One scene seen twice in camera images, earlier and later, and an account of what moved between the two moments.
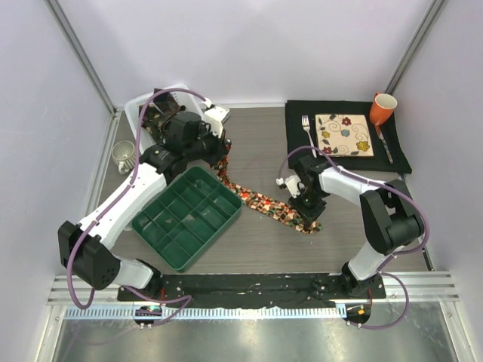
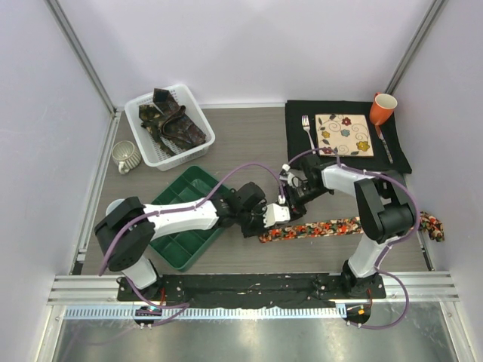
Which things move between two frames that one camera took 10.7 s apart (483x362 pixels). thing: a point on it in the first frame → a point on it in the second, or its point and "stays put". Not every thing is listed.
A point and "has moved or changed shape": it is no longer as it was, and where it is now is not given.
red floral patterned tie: [275, 211] has moved or changed shape
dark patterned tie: [158, 109] stays put
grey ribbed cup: [123, 154] stays put
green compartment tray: [185, 222] stays put
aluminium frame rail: [60, 293] stays put
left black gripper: [219, 148] → [259, 228]
